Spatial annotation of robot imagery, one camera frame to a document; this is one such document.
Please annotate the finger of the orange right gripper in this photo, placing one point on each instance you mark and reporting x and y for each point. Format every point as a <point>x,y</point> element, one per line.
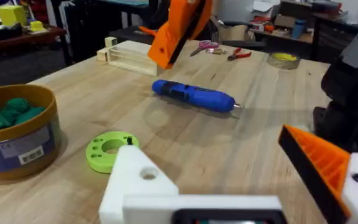
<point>172,34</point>
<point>205,15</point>

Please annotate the bare white left gripper left finger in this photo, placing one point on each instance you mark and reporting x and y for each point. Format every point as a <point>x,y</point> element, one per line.
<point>132,174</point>

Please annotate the small black screw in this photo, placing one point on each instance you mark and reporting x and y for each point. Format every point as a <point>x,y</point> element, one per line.
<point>130,141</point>

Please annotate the blue electric screwdriver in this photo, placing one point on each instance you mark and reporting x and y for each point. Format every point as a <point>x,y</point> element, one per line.
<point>197,96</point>

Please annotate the green disc with holes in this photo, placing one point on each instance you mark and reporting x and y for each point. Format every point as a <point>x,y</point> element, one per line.
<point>96,155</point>

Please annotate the pale wooden box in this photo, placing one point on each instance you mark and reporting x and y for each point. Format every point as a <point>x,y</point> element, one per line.
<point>132,59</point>

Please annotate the small wooden cube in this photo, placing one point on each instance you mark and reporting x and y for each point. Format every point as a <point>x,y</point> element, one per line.
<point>110,41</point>

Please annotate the blue cup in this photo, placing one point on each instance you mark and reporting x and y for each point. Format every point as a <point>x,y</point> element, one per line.
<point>298,28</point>

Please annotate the brown tub with green toys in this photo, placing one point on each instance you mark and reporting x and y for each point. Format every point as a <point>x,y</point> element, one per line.
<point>17,146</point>

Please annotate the small yellow block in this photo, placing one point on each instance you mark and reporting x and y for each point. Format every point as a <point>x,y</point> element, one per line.
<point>37,26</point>

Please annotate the dark wooden side table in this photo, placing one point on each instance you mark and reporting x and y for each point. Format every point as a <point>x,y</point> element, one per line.
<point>23,39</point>

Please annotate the large yellow block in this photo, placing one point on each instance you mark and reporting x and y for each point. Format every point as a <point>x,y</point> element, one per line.
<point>11,15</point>

